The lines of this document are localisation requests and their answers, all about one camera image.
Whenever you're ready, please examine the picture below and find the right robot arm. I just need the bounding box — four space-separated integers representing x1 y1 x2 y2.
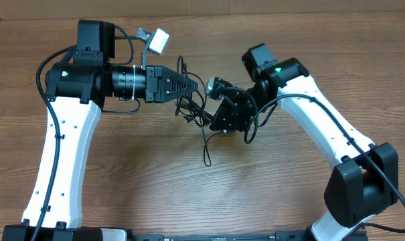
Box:
206 44 398 240

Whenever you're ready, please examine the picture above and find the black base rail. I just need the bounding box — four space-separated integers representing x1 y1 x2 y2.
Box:
129 230 305 241

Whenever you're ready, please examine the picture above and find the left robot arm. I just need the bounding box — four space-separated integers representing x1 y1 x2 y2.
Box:
3 20 198 240

